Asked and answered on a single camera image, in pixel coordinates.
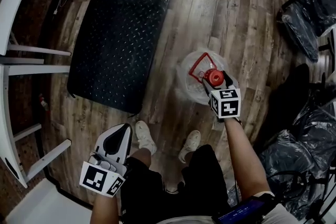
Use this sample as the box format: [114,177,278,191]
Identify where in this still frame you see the person's black shorts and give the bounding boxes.
[120,144,232,224]

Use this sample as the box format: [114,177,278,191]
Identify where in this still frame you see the person's left leg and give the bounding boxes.
[130,148,152,166]

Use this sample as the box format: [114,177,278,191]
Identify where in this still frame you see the black screen device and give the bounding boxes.
[211,193,276,224]

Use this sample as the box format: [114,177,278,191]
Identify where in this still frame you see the water jug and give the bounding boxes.
[176,46,238,105]

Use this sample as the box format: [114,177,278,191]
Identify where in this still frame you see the person's right white shoe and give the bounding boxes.
[178,130,202,164]

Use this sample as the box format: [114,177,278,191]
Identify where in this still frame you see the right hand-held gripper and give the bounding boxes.
[201,70,242,123]

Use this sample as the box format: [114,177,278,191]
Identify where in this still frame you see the person's left forearm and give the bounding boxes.
[90,190,122,224]

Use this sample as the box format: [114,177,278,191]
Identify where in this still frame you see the person's white shoe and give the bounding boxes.
[178,130,202,164]
[135,120,158,155]

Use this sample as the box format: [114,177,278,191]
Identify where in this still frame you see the person's left white shoe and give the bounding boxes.
[135,120,158,155]

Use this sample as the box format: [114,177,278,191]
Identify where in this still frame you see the black platform trolley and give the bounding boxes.
[67,0,174,115]

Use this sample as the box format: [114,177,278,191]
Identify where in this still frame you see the white table with grommet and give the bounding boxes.
[0,57,72,189]

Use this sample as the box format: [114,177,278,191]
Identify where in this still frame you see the person's right forearm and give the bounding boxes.
[223,116,275,201]

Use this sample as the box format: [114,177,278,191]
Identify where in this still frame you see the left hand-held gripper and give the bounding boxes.
[79,123,134,199]

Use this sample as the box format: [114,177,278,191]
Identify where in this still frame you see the red bottle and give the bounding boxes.
[38,93,50,111]

